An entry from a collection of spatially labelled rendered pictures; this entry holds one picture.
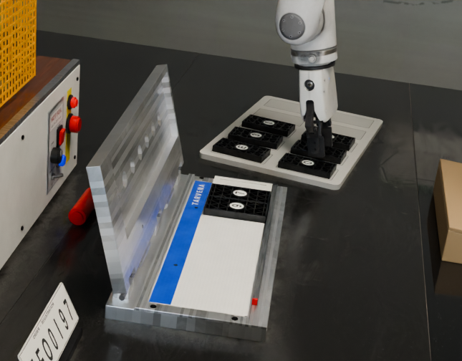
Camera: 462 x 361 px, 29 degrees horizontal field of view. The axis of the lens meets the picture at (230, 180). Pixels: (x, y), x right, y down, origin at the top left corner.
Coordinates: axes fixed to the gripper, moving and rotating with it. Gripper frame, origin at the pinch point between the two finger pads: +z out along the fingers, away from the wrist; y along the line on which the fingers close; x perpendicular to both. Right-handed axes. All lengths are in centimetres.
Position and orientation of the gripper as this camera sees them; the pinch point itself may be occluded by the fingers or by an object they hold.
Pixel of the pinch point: (319, 142)
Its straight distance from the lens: 171.2
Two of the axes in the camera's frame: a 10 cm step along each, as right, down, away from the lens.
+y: 3.4, -3.5, 8.7
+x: -9.4, -0.3, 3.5
